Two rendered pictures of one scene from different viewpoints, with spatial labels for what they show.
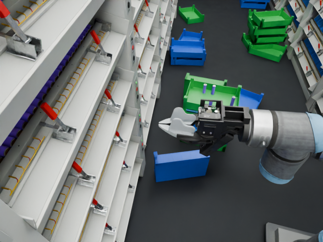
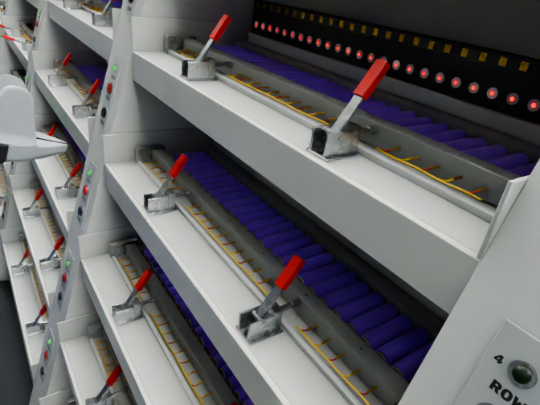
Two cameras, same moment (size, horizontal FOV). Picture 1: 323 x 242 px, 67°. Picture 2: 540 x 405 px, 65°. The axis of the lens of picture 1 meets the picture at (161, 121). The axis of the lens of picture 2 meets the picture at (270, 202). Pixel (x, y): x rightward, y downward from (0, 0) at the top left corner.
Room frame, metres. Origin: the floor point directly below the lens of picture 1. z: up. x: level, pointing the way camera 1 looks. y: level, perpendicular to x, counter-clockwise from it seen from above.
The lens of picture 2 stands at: (0.78, -0.15, 0.98)
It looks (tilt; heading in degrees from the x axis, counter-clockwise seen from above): 17 degrees down; 129
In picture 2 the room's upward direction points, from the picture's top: 21 degrees clockwise
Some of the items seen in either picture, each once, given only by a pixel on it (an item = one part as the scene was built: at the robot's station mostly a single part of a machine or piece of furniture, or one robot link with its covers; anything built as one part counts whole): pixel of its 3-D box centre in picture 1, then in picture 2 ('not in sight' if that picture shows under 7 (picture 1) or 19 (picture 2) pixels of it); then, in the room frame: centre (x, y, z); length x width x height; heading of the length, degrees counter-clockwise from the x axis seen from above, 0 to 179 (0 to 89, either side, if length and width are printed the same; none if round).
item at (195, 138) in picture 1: (194, 134); not in sight; (0.37, -0.08, 0.84); 0.09 x 0.05 x 0.02; 82
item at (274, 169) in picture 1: (282, 158); not in sight; (0.36, -0.33, 0.75); 0.12 x 0.09 x 0.12; 131
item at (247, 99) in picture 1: (243, 103); not in sight; (1.31, -0.62, 0.04); 0.30 x 0.20 x 0.08; 148
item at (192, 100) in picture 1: (212, 96); not in sight; (1.04, -0.29, 0.36); 0.30 x 0.20 x 0.08; 73
